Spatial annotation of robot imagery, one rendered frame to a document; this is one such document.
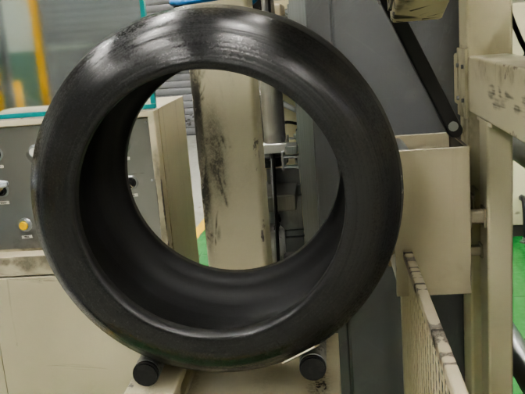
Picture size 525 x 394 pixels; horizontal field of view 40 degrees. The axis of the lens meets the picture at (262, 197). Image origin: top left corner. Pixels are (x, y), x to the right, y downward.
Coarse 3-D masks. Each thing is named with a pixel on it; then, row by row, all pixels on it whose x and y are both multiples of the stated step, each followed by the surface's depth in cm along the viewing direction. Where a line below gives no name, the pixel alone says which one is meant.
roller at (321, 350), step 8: (320, 344) 124; (312, 352) 120; (320, 352) 121; (304, 360) 119; (312, 360) 119; (320, 360) 119; (304, 368) 119; (312, 368) 119; (320, 368) 119; (304, 376) 120; (312, 376) 119; (320, 376) 119
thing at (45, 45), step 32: (0, 0) 184; (32, 0) 184; (64, 0) 183; (96, 0) 182; (128, 0) 182; (0, 32) 186; (32, 32) 185; (64, 32) 185; (96, 32) 184; (0, 64) 188; (32, 64) 187; (64, 64) 187; (0, 96) 190; (32, 96) 189
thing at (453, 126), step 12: (384, 0) 134; (384, 12) 136; (396, 24) 135; (408, 24) 135; (408, 36) 135; (408, 48) 136; (420, 48) 135; (420, 60) 136; (420, 72) 136; (432, 72) 136; (432, 84) 137; (432, 96) 137; (444, 96) 137; (444, 108) 138; (444, 120) 138; (456, 120) 138; (456, 132) 138
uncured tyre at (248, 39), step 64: (128, 64) 106; (192, 64) 105; (256, 64) 104; (320, 64) 105; (64, 128) 109; (128, 128) 137; (320, 128) 105; (384, 128) 109; (64, 192) 111; (128, 192) 141; (384, 192) 109; (64, 256) 114; (128, 256) 141; (320, 256) 140; (384, 256) 113; (128, 320) 115; (192, 320) 137; (256, 320) 137; (320, 320) 113
